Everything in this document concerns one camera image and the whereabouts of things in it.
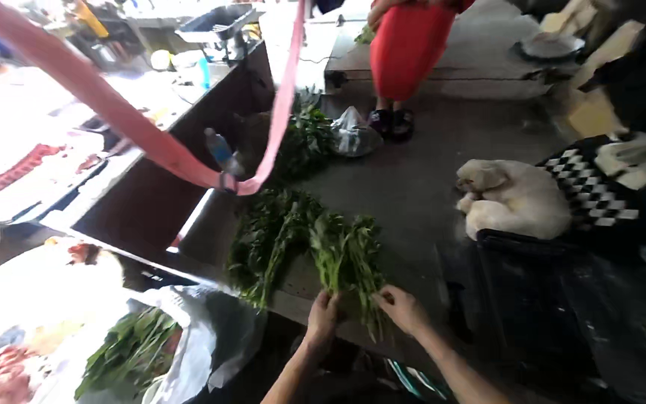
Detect person's right hand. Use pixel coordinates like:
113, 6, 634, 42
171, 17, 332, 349
372, 284, 431, 339

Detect person's left hand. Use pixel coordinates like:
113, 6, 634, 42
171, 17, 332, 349
307, 289, 341, 344

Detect thin long-stemmed green bunch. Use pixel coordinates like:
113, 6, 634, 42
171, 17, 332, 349
345, 215, 388, 343

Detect light green leafy stalk bunch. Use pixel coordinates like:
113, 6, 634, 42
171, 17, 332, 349
310, 211, 348, 297

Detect person's right forearm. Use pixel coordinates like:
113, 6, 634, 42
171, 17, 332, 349
414, 324, 510, 404

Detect person's left forearm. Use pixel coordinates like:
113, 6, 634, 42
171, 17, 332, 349
260, 336, 332, 404

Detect person's legs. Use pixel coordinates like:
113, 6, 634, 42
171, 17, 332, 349
295, 336, 455, 404

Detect pile of dark leafy greens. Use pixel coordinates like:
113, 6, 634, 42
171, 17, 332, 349
227, 188, 325, 312

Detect white plastic bag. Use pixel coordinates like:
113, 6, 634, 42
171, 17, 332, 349
76, 282, 268, 404

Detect black plastic crate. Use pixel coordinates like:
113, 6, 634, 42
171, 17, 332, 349
476, 228, 604, 382

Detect heap of bushy green herbs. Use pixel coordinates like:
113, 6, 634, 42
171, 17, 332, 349
271, 87, 337, 183

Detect tied clear plastic bag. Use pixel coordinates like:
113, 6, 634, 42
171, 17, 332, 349
331, 106, 383, 158

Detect white curled-up dog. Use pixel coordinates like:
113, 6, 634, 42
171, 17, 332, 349
456, 159, 573, 241

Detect clear bottle with blue label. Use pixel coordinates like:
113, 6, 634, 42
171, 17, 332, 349
204, 127, 245, 177

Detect broad-leaved green vegetables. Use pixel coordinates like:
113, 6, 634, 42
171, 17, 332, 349
74, 306, 182, 400

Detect dark wooden market stall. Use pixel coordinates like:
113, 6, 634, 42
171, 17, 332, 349
40, 39, 275, 287

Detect black and white checkered cloth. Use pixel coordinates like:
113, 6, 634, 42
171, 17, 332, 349
535, 135, 641, 232

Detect tray with meat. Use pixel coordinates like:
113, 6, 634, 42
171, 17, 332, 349
0, 129, 110, 224

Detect weighing scale with dark tray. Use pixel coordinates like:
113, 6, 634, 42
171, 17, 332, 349
175, 4, 263, 67

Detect round metal plate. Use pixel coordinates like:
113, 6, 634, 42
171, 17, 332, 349
515, 31, 586, 61

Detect pile of minced red meat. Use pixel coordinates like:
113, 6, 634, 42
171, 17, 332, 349
0, 345, 52, 404

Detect slab of red ribs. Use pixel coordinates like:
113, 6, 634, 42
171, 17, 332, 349
0, 144, 67, 198

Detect pink strap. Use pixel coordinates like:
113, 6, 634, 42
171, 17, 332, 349
0, 0, 307, 196

